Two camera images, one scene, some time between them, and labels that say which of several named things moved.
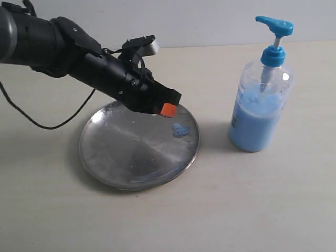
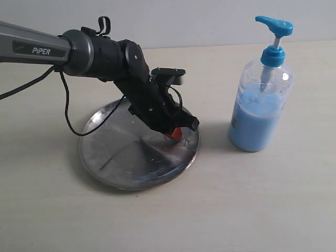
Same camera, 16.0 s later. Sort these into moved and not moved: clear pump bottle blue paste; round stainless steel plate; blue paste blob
Moved: blue paste blob
Not moved: clear pump bottle blue paste; round stainless steel plate
